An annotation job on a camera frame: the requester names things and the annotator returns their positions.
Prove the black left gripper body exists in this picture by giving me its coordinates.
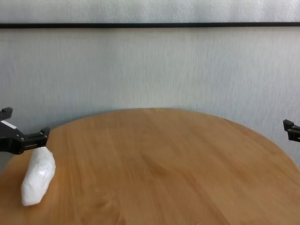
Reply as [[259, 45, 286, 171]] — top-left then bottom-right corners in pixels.
[[0, 119, 30, 155]]

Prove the white sandbag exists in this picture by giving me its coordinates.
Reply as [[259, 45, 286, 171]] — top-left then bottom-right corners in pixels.
[[21, 147, 56, 207]]

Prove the black wall rail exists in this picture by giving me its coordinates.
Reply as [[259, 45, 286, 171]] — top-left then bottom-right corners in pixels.
[[0, 22, 300, 29]]

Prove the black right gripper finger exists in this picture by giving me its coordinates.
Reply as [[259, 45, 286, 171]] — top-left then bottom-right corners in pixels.
[[283, 119, 300, 143]]

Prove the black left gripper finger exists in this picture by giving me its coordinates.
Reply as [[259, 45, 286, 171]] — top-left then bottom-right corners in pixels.
[[0, 107, 14, 120], [24, 127, 51, 150]]

